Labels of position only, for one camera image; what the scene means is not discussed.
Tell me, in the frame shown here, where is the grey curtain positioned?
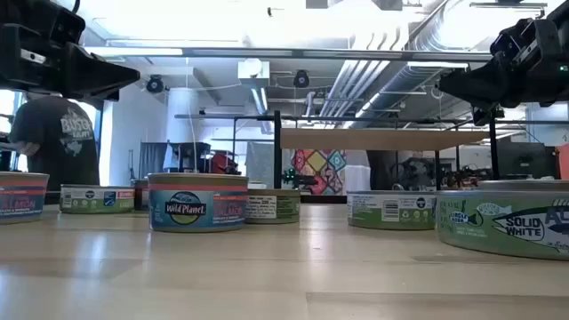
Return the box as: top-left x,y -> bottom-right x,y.
138,140 -> 169,179

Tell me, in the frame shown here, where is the green solid white albacore can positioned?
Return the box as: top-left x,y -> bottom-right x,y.
477,179 -> 569,193
435,189 -> 569,262

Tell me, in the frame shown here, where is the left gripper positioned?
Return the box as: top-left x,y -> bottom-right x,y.
0,24 -> 142,102

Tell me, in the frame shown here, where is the black equipment stand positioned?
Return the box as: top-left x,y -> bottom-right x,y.
168,140 -> 212,174

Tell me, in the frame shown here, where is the orange panel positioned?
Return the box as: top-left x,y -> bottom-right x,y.
555,142 -> 569,180

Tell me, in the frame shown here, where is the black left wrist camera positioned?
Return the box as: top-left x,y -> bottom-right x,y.
0,0 -> 86,46

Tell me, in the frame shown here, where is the white ceiling box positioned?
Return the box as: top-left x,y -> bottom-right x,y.
237,58 -> 271,81

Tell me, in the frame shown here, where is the colourful patchwork quilt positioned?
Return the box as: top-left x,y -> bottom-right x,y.
291,148 -> 348,196

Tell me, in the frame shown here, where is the white bin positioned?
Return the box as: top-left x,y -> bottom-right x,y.
344,149 -> 373,196

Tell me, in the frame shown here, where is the green can with gold lid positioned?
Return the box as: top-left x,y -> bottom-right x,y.
244,188 -> 301,225

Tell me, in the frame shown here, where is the red equipment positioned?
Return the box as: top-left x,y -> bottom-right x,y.
209,150 -> 241,175

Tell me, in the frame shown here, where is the blue red salmon can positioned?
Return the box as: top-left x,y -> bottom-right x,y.
147,172 -> 250,234
0,171 -> 51,226
132,178 -> 151,212

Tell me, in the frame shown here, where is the dark cabinet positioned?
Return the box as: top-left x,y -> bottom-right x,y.
496,140 -> 560,180

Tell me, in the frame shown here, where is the grey ceiling beam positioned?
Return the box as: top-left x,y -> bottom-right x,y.
84,45 -> 493,63

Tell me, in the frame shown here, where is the Bumble Bee light tuna can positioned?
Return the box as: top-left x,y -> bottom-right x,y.
59,184 -> 136,215
346,189 -> 439,231

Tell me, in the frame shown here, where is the person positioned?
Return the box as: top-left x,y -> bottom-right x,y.
7,91 -> 101,193

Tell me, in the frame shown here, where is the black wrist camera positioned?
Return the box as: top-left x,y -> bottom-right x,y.
0,0 -> 86,46
490,17 -> 559,61

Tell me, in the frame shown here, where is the wooden shelf with black frame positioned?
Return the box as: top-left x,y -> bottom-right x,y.
273,108 -> 500,192

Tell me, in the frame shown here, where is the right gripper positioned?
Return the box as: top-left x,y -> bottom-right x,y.
437,52 -> 569,111

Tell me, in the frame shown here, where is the silver ventilation duct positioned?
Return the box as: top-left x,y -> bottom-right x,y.
319,0 -> 494,130

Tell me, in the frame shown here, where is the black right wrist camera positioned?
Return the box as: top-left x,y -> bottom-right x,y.
490,17 -> 559,61

